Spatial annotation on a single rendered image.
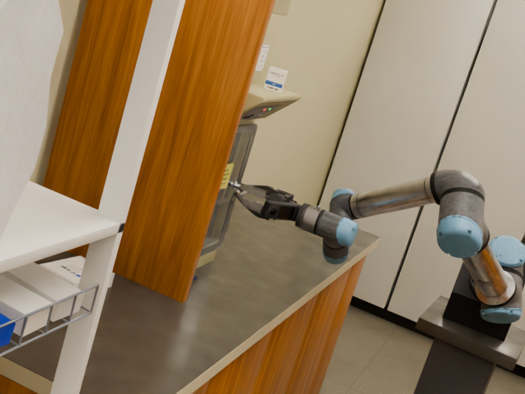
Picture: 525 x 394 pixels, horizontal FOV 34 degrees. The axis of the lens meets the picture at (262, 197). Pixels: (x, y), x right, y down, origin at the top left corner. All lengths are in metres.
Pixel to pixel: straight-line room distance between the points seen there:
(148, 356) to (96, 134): 0.66
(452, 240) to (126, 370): 0.91
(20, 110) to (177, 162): 1.14
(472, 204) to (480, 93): 2.94
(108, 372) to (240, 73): 0.79
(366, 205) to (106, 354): 0.93
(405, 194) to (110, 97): 0.85
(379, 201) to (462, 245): 0.31
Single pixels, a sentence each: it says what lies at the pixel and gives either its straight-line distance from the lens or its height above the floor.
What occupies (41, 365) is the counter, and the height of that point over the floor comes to 0.94.
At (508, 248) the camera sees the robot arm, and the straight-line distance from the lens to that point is 2.71.
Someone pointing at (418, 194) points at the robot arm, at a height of 1.36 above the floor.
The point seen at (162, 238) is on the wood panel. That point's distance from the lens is 2.29.
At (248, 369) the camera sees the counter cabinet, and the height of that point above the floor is 0.76.
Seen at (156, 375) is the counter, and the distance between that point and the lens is 1.91.
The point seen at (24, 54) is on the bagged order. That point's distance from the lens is 1.12.
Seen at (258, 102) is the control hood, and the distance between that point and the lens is 2.23.
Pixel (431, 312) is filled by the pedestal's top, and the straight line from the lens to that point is 2.90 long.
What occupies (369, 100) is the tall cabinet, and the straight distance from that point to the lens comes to 5.34.
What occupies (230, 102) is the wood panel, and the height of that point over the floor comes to 1.48.
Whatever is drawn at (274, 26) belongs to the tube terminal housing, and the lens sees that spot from 2.47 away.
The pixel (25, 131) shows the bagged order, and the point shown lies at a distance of 1.16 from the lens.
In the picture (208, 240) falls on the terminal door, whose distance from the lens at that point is 2.54.
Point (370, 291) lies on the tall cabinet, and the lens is 5.50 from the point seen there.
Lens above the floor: 1.80
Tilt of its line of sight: 14 degrees down
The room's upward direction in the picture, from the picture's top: 17 degrees clockwise
